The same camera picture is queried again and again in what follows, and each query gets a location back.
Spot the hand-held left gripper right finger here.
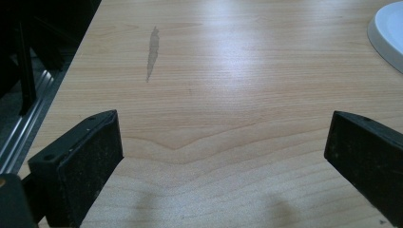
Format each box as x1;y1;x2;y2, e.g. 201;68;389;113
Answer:
323;110;403;228

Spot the metal floor rail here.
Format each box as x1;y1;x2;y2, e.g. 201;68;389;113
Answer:
0;68;70;176

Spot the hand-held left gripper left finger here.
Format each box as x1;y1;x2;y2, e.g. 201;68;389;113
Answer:
28;109;125;228

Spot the white utensil rack stand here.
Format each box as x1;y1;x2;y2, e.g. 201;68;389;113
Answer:
367;0;403;75

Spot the dark metal stand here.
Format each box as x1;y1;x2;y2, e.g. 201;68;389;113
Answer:
11;17;66;117

